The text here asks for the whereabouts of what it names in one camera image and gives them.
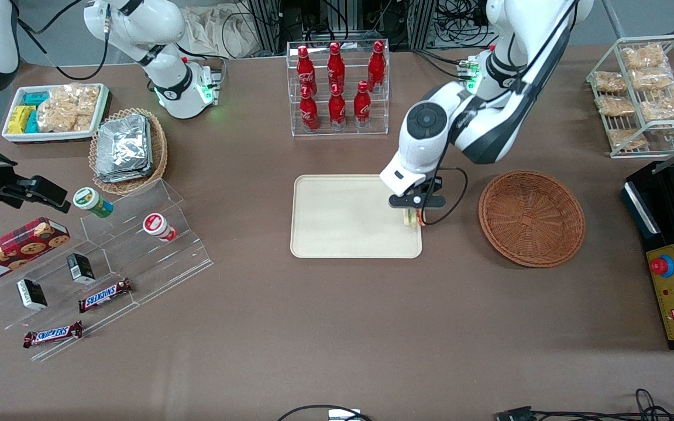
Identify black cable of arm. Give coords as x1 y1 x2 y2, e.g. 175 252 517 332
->
418 0 580 227
14 0 111 82

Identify red emergency stop button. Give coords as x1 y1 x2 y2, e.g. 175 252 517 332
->
650 254 674 279

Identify beige crumpled cloth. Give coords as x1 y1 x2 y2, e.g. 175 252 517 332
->
180 5 263 60

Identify clear bag of crackers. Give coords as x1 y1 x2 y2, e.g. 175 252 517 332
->
36 83 101 133

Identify round brown wicker basket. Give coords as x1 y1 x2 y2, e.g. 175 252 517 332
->
478 170 586 269

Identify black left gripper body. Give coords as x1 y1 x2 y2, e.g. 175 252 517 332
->
388 174 447 210

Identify white rectangular snack tray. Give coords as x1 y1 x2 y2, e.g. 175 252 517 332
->
1 83 111 144

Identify clear acrylic bottle rack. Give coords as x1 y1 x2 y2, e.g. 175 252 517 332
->
286 39 391 138

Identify beige plastic tray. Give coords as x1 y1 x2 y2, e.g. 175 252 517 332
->
290 174 423 260

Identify clear acrylic stepped stand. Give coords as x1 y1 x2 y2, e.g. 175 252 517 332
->
0 178 215 363

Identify oval wicker basket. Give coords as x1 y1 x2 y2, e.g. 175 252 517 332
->
88 107 169 196

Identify red chip can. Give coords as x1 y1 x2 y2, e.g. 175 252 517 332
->
142 213 178 243

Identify aluminium frame with cables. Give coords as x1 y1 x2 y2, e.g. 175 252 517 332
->
242 0 493 53

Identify tangled black cables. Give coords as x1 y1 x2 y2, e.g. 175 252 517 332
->
494 388 674 421

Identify red tartan cookie box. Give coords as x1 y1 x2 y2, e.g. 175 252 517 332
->
0 216 71 289

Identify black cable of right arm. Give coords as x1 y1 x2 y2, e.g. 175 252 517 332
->
14 0 111 82

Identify red cola bottle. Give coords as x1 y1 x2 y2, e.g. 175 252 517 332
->
367 40 387 94
326 42 346 94
299 85 321 133
328 84 348 131
353 80 372 129
296 45 318 98

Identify clear bag of snacks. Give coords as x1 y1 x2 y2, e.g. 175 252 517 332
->
607 128 648 150
621 43 669 71
629 67 674 92
597 95 637 117
593 71 628 95
639 87 674 123

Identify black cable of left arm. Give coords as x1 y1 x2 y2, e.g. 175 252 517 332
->
418 0 580 227

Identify white wire rack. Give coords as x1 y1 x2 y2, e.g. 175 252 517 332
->
585 34 674 160

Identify brown Snickers bar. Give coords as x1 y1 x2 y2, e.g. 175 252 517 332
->
23 320 84 350
77 278 133 314

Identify black looped cable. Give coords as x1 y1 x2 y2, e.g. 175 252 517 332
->
277 404 374 421

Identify green chip can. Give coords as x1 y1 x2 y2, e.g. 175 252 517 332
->
73 187 115 219

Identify yellow snack packet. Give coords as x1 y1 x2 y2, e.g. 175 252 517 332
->
7 105 37 134

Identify silver foil pack stack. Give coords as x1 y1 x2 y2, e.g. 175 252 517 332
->
95 113 154 184

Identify small black box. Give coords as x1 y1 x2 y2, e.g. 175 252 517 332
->
16 278 49 312
66 252 97 286

